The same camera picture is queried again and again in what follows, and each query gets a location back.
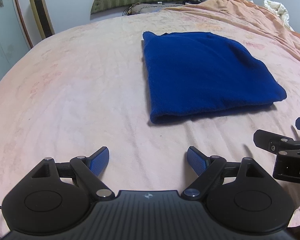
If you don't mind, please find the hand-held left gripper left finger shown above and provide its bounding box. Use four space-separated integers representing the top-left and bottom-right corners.
31 145 115 200

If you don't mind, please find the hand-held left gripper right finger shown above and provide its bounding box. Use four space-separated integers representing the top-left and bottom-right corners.
181 146 264 200

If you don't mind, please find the blue beaded sweater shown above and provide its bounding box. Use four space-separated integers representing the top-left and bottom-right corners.
142 31 287 125

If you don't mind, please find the pale pink bed sheet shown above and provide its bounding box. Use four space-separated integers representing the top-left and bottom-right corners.
0 7 300 240

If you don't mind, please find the white crumpled cloth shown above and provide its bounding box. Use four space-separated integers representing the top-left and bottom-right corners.
264 0 294 32

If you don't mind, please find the peach quilt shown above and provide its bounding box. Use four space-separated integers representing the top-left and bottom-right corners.
162 0 300 69

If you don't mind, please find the brown pillow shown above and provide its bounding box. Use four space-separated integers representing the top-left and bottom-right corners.
124 2 183 17

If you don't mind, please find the gold tower fan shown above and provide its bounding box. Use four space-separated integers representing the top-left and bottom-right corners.
27 0 56 40

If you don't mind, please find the glass wardrobe door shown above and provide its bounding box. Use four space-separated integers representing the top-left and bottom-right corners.
0 0 34 90

